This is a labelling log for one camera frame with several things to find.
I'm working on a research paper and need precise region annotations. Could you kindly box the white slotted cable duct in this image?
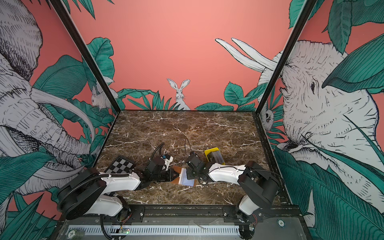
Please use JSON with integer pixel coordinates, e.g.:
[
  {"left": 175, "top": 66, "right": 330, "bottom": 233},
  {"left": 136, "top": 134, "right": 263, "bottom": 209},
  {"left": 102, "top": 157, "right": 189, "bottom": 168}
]
[{"left": 65, "top": 225, "right": 240, "bottom": 239}]

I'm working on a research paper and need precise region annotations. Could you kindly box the checkerboard calibration tag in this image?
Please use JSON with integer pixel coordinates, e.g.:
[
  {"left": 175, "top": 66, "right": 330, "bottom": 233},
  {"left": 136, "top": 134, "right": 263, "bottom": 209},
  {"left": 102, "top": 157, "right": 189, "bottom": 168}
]
[{"left": 104, "top": 157, "right": 135, "bottom": 174}]

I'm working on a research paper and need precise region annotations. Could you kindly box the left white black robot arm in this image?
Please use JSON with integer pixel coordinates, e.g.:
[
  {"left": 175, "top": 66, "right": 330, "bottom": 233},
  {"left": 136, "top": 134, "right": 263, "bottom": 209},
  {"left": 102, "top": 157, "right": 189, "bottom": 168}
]
[{"left": 57, "top": 155, "right": 180, "bottom": 222}]

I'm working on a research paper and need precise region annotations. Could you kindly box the brown leather card holder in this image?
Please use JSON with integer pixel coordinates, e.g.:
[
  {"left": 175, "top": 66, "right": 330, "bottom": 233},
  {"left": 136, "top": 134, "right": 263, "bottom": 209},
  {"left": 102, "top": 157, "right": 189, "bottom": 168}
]
[{"left": 171, "top": 166, "right": 198, "bottom": 187}]

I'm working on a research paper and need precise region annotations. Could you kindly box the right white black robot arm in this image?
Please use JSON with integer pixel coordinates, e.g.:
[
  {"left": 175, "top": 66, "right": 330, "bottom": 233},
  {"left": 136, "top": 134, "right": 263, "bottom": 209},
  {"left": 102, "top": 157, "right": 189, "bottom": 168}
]
[{"left": 186, "top": 152, "right": 283, "bottom": 223}]

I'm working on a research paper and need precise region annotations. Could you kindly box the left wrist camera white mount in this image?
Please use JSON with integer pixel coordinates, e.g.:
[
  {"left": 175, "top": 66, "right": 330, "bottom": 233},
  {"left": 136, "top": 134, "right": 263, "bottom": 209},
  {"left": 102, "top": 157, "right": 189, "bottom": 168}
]
[{"left": 162, "top": 154, "right": 174, "bottom": 171}]

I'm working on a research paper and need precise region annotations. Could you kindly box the black front mounting rail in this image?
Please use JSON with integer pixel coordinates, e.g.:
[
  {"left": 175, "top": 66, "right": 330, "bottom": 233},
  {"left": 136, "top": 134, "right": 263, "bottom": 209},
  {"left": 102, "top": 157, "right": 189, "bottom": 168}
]
[{"left": 122, "top": 205, "right": 302, "bottom": 224}]

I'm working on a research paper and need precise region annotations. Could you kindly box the yellow plastic card tray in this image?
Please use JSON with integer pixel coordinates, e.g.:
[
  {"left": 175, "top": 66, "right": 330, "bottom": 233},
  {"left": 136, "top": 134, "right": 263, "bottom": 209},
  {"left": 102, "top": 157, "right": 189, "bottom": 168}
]
[{"left": 204, "top": 148, "right": 222, "bottom": 164}]

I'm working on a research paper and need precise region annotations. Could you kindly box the dark credit card stack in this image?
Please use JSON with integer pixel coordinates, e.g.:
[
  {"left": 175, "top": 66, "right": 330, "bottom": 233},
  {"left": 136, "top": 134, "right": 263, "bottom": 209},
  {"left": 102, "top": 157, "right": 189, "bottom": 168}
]
[{"left": 209, "top": 151, "right": 225, "bottom": 165}]

